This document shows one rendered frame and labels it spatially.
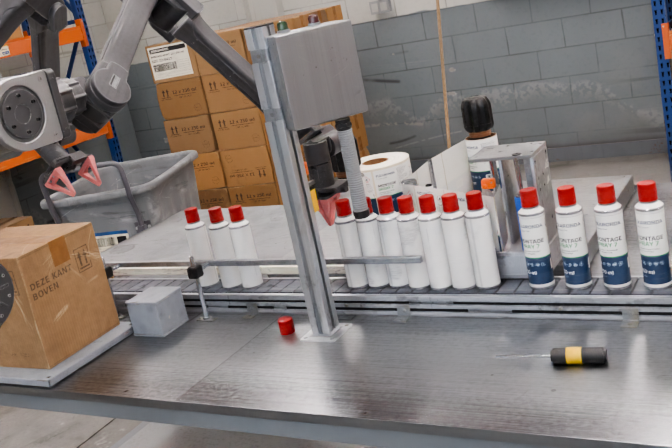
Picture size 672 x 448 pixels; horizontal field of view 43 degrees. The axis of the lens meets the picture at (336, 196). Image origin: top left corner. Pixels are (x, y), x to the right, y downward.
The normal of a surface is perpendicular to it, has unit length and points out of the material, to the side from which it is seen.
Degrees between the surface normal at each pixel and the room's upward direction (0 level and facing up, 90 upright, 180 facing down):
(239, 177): 91
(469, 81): 90
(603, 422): 0
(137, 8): 60
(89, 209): 93
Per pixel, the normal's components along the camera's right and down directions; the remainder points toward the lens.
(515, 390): -0.20, -0.95
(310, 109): 0.43, 0.13
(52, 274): 0.87, -0.06
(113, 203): -0.14, 0.32
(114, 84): 0.67, -0.50
